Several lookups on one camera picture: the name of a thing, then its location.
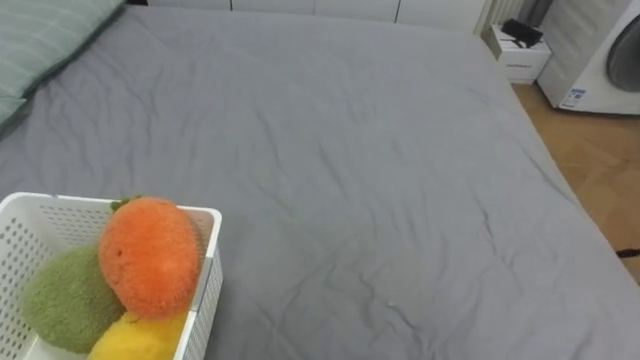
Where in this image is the orange soft toy fruit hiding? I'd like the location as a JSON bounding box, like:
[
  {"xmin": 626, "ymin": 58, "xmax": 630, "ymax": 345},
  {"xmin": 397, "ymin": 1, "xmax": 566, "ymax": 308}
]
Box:
[{"xmin": 97, "ymin": 195, "xmax": 203, "ymax": 321}]

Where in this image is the grey bed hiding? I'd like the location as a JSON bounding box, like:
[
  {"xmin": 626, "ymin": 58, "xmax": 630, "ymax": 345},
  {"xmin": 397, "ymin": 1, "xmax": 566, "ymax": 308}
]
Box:
[{"xmin": 0, "ymin": 4, "xmax": 640, "ymax": 360}]

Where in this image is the white cabinet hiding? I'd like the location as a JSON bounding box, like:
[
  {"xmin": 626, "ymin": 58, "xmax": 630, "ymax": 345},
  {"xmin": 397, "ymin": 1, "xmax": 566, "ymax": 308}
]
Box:
[{"xmin": 146, "ymin": 0, "xmax": 490, "ymax": 35}]

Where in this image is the white cardboard box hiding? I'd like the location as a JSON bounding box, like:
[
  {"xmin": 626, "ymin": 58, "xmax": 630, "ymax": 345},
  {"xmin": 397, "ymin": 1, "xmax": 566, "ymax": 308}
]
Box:
[{"xmin": 483, "ymin": 23, "xmax": 553, "ymax": 85}]

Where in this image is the yellow soft toy fruit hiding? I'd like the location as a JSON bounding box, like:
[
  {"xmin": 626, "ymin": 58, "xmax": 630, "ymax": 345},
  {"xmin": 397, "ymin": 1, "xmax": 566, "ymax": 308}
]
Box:
[{"xmin": 86, "ymin": 309, "xmax": 190, "ymax": 360}]

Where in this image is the black device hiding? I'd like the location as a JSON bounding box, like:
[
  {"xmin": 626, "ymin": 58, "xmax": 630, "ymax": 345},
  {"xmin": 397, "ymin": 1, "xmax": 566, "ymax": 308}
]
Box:
[{"xmin": 500, "ymin": 18, "xmax": 545, "ymax": 50}]

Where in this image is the green soft toy fruit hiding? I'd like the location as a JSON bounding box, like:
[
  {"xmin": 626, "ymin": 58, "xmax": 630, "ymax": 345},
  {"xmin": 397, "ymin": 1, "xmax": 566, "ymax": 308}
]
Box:
[{"xmin": 18, "ymin": 243, "xmax": 126, "ymax": 355}]

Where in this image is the white washing machine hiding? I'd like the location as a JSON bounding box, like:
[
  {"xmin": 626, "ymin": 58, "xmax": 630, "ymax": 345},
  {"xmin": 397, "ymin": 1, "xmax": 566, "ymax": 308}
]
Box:
[{"xmin": 536, "ymin": 0, "xmax": 640, "ymax": 117}]

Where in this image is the white perforated plastic basket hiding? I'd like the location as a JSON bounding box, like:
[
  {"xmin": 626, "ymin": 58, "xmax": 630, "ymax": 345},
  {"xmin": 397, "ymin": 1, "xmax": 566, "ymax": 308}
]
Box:
[{"xmin": 0, "ymin": 191, "xmax": 224, "ymax": 360}]

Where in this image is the green plaid pillow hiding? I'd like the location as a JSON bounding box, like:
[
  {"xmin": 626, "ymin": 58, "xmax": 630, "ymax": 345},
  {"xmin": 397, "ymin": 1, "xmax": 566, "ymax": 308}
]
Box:
[
  {"xmin": 0, "ymin": 0, "xmax": 126, "ymax": 104},
  {"xmin": 0, "ymin": 96, "xmax": 29, "ymax": 130}
]

